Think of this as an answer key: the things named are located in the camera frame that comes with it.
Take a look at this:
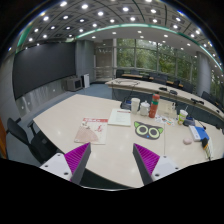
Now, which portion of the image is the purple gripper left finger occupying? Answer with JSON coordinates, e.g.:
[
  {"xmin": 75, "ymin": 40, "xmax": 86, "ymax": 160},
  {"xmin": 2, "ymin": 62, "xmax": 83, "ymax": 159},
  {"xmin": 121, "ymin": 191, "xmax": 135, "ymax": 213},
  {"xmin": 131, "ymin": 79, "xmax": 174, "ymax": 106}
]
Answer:
[{"xmin": 39, "ymin": 142, "xmax": 92, "ymax": 185}]

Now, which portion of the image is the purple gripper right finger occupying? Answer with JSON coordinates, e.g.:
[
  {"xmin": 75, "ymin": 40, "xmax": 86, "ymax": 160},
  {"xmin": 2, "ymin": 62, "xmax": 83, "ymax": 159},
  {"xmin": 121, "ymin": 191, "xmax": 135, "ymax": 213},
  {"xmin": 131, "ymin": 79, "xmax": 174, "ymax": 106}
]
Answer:
[{"xmin": 132, "ymin": 143, "xmax": 182, "ymax": 186}]

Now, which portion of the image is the black owl face mouse pad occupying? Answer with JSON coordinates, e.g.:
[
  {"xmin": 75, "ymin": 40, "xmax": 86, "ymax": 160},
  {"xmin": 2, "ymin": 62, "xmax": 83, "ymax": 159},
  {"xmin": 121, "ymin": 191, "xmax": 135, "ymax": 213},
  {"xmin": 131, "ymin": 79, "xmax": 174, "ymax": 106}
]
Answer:
[{"xmin": 134, "ymin": 121, "xmax": 163, "ymax": 140}]

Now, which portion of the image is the pink computer mouse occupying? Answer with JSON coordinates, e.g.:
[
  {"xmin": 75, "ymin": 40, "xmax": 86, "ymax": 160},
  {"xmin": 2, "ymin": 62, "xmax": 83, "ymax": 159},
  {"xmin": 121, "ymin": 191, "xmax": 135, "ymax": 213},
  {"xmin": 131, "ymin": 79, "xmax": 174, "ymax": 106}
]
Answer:
[{"xmin": 183, "ymin": 138, "xmax": 192, "ymax": 145}]

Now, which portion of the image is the red and white magazine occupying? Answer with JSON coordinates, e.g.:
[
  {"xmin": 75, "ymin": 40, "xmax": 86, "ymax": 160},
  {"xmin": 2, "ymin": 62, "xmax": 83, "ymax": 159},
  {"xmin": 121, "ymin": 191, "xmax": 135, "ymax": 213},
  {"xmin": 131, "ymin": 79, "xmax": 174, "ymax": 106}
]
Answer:
[{"xmin": 74, "ymin": 118, "xmax": 108, "ymax": 145}]

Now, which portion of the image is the black office chair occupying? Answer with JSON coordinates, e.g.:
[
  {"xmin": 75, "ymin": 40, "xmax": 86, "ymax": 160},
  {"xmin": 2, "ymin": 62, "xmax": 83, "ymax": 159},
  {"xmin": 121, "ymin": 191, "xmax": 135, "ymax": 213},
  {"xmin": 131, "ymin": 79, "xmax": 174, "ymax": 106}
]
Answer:
[{"xmin": 7, "ymin": 118, "xmax": 61, "ymax": 164}]

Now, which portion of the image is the colourful sticker sheet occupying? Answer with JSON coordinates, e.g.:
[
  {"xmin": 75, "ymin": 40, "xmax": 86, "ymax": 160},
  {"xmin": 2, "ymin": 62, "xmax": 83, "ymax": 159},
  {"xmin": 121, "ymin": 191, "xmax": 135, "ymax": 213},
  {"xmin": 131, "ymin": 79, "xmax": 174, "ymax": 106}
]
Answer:
[{"xmin": 155, "ymin": 115, "xmax": 175, "ymax": 126}]

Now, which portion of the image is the red thermos bottle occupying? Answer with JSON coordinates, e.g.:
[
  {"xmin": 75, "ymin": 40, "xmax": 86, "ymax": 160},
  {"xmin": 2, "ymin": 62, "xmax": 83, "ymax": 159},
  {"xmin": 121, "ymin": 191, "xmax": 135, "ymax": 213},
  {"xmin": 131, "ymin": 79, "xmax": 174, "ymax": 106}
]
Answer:
[{"xmin": 149, "ymin": 94, "xmax": 160, "ymax": 118}]

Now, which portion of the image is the white booklet red header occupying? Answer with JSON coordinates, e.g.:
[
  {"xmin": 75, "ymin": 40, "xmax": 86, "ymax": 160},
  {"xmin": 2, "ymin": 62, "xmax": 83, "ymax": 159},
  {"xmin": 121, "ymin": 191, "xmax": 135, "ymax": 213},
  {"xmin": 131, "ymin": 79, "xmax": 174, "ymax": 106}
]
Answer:
[{"xmin": 108, "ymin": 109, "xmax": 131, "ymax": 126}]

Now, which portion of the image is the clear plastic sign holder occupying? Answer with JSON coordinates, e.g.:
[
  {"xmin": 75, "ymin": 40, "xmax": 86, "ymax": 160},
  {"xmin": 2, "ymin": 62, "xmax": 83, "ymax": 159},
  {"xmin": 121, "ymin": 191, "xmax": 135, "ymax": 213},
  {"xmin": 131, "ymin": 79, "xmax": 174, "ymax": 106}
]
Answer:
[{"xmin": 157, "ymin": 99, "xmax": 177, "ymax": 118}]

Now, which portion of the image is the blue and white box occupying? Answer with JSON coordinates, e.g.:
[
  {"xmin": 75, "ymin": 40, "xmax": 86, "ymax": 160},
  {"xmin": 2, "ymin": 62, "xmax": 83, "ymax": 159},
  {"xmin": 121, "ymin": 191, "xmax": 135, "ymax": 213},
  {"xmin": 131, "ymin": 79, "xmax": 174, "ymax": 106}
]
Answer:
[{"xmin": 189, "ymin": 126, "xmax": 209, "ymax": 141}]

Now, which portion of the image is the green patterned paper cup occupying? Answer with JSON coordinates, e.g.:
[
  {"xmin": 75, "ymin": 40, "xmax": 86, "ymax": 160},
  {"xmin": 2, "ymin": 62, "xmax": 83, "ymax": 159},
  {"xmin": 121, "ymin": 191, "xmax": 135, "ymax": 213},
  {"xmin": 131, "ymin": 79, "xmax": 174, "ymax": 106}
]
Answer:
[{"xmin": 178, "ymin": 109, "xmax": 188, "ymax": 125}]

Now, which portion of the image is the white paper cup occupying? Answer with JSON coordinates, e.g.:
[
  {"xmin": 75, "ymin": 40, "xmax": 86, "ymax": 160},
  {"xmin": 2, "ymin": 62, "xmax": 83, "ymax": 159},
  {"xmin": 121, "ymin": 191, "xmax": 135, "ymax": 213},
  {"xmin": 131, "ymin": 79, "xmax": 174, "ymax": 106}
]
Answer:
[{"xmin": 131, "ymin": 98, "xmax": 140, "ymax": 114}]

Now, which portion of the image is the grey cabinet on floor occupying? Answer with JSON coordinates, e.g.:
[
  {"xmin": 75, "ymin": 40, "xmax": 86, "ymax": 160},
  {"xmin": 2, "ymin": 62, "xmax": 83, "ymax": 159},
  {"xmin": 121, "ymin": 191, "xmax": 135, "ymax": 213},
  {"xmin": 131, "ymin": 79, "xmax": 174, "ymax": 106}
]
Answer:
[{"xmin": 66, "ymin": 78, "xmax": 82, "ymax": 92}]

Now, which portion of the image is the long curved conference desk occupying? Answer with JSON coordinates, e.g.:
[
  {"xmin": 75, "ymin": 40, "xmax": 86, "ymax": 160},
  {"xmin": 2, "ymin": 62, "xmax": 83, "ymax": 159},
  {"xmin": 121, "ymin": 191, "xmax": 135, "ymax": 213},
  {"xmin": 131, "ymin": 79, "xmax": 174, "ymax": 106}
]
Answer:
[{"xmin": 106, "ymin": 78, "xmax": 224, "ymax": 128}]

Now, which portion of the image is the large dark wall screen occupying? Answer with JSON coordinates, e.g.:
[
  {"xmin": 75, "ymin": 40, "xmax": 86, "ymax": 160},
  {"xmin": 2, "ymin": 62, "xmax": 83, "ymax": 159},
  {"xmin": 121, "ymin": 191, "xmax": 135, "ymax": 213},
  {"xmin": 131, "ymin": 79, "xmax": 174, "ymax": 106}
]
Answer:
[{"xmin": 12, "ymin": 43, "xmax": 75, "ymax": 99}]

